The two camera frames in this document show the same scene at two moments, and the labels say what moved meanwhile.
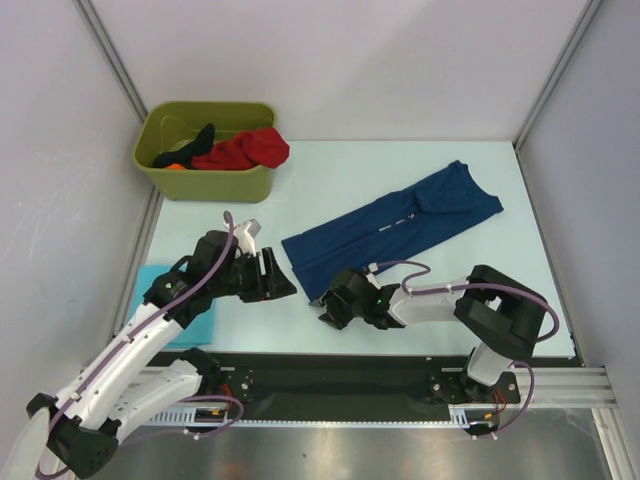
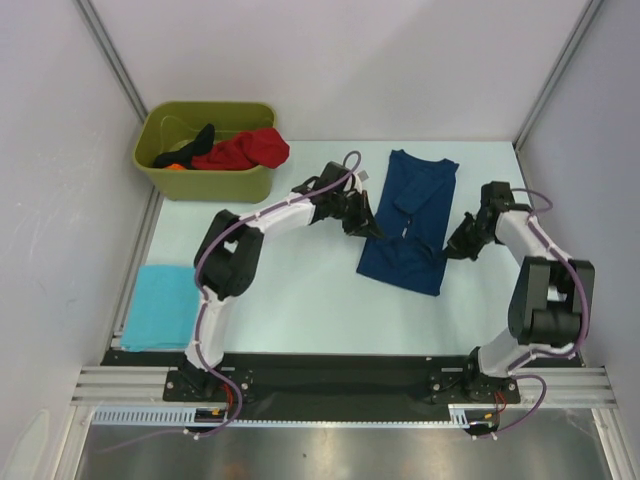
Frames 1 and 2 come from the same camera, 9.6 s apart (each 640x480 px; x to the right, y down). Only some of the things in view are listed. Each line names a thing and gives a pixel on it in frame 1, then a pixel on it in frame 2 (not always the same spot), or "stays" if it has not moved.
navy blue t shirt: (367, 240) to (414, 220)
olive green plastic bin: (164, 128) stays
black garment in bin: (183, 156) stays
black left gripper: (277, 284) to (362, 224)
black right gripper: (338, 301) to (470, 233)
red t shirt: (248, 149) stays
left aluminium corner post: (112, 56) stays
